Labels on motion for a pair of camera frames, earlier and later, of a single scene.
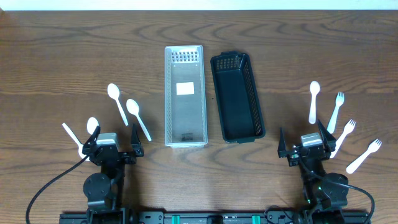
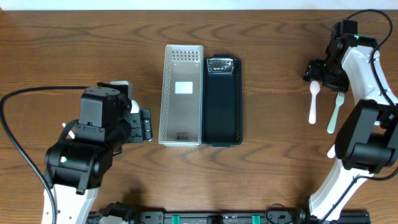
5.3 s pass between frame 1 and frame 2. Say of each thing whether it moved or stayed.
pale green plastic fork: stayed
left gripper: moved
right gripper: moved
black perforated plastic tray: moved
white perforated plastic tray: stayed
